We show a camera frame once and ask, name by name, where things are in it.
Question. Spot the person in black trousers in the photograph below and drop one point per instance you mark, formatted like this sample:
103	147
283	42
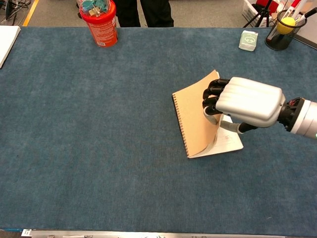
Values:
156	12

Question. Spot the yellow spiral notebook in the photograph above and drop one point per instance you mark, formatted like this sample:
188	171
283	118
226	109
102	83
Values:
195	119

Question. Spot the white paper stack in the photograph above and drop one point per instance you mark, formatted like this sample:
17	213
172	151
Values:
7	39

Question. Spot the grey flat board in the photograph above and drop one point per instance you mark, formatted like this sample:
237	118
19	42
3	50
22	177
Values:
308	36

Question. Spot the blue felt table mat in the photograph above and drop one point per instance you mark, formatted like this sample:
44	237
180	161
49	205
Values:
74	124

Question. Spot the white pen with black tip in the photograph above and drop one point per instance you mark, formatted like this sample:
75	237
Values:
307	14

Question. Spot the teal binder clips bundle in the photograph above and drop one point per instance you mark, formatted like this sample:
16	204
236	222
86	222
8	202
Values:
94	6

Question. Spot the pale green tissue pack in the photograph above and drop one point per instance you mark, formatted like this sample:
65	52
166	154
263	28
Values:
248	41

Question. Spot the metal table edge rail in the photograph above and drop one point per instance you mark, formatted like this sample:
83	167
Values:
148	234

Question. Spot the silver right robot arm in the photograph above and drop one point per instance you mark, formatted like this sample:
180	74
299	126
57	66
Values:
305	117

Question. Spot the black mesh pen holder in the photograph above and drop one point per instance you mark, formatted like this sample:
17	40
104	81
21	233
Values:
280	41

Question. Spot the white marker with red cap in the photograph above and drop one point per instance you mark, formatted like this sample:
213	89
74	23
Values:
294	7

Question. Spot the white plastic basket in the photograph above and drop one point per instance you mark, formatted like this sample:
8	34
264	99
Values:
248	11

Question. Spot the red plastic canister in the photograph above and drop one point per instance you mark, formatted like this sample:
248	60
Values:
102	31

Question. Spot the black tripod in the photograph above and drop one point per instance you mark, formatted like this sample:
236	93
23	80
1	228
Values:
261	12

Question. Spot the red object in basket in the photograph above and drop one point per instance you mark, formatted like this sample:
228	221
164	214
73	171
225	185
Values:
273	5

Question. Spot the yellow ball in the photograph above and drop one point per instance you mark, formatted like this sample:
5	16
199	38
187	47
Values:
286	24

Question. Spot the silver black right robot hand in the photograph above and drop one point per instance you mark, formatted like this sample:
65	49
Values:
250	101

